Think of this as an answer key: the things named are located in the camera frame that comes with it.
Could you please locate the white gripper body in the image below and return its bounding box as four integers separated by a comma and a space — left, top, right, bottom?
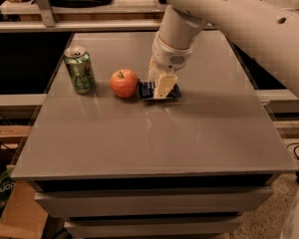
151, 34, 192, 71

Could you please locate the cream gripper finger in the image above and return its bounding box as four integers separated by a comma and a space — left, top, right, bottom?
153, 71, 177, 100
148, 57, 159, 83

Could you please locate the blue rxbar blueberry bar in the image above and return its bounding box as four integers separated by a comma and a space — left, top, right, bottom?
138, 82, 181, 100

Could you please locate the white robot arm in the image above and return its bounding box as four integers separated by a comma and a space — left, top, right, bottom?
149, 0, 299, 99

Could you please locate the red apple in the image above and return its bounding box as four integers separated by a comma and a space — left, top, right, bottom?
110, 69, 139, 99

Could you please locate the green soda can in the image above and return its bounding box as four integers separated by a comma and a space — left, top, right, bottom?
64, 46, 96, 95

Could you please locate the upper grey drawer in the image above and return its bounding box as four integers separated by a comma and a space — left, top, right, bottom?
35, 186, 273, 219

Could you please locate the grey drawer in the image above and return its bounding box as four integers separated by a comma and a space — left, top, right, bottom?
65, 216, 242, 239
35, 186, 273, 219

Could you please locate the lower grey drawer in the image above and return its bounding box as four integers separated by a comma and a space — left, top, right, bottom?
65, 216, 242, 239

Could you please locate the green printed bag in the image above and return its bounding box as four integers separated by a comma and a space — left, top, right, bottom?
0, 165, 15, 209

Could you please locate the brown cardboard box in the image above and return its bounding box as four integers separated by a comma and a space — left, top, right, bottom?
0, 125, 48, 239

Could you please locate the metal shelf rail frame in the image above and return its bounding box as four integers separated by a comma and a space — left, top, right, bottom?
0, 0, 217, 34

